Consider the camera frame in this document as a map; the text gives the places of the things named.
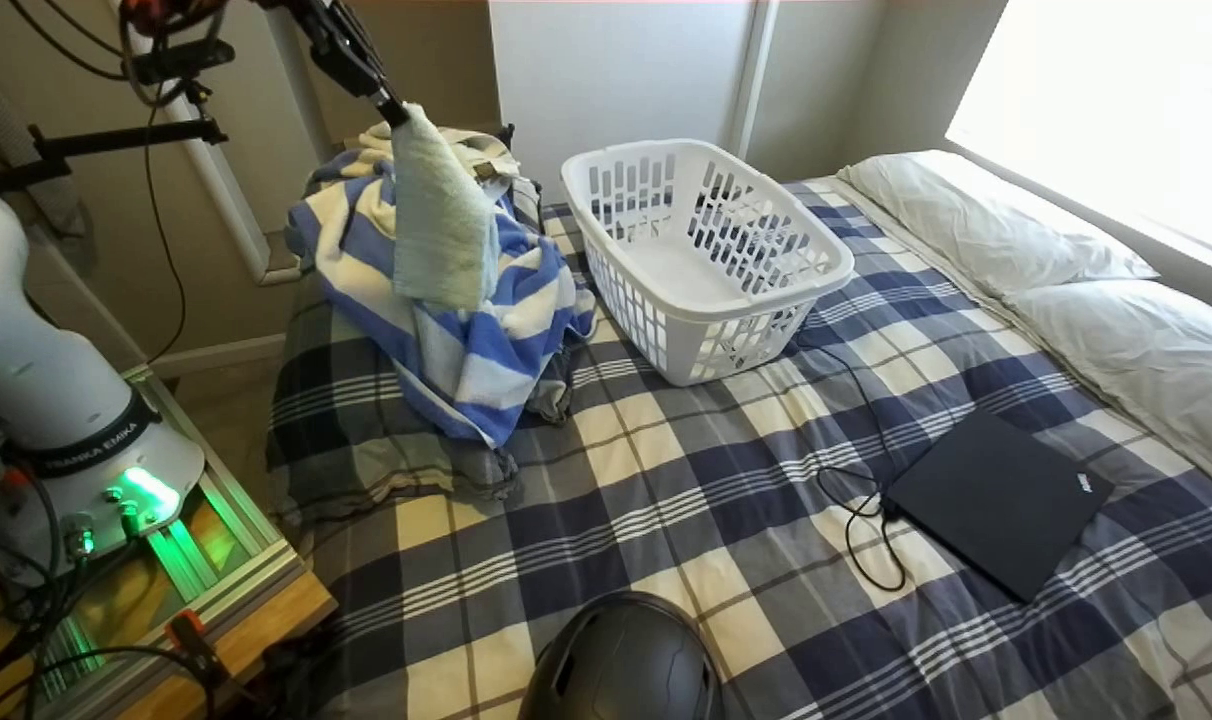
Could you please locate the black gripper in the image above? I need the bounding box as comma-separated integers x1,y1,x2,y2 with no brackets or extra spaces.
285,0,410,126

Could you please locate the pale blue towel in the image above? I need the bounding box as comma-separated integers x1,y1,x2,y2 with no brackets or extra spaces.
390,105,501,311

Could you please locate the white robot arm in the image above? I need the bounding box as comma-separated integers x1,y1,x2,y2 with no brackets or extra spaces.
0,185,204,583

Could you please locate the blue white striped towel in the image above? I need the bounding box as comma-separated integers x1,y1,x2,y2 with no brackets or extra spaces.
288,124,595,449

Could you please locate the plaid bed blanket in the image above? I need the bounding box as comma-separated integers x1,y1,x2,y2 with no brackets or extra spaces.
268,181,1212,720

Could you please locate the white plastic laundry basket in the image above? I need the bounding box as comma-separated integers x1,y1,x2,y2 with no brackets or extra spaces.
560,140,856,382

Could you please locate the wooden side table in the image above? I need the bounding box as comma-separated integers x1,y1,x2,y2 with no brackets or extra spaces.
0,373,337,720

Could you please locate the dark grey helmet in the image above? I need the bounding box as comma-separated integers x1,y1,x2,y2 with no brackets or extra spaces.
520,590,725,720

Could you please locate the white pillow far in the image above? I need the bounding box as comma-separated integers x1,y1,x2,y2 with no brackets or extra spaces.
841,152,1154,295

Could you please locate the white pillow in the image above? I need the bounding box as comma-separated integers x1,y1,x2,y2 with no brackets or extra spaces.
1012,278,1212,474
841,152,1154,295

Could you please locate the black laptop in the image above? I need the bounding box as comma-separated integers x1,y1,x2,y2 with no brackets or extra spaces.
883,410,1110,600

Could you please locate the white pillow near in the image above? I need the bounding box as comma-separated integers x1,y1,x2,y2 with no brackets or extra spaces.
1012,278,1212,474

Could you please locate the black camera stand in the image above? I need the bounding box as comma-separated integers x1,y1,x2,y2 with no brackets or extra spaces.
0,121,223,191

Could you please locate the black cable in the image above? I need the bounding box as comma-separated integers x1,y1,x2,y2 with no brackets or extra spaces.
777,336,912,600

